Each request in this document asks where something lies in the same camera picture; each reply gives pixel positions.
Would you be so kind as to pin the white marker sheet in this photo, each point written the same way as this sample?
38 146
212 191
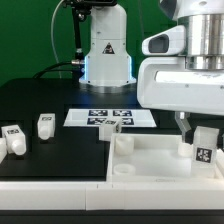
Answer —
94 117

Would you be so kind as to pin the black camera stand pole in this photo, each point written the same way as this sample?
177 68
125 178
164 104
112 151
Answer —
81 9

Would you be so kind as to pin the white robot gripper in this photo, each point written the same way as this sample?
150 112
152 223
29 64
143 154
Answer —
164 83

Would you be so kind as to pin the white front barrier wall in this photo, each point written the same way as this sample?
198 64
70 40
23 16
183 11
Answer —
208 195

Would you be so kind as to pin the white left barrier piece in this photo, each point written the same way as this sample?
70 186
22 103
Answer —
3 149

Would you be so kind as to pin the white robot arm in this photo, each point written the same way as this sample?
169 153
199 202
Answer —
108 66

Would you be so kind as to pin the white square tabletop tray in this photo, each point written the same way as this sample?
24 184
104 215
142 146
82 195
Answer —
153 157

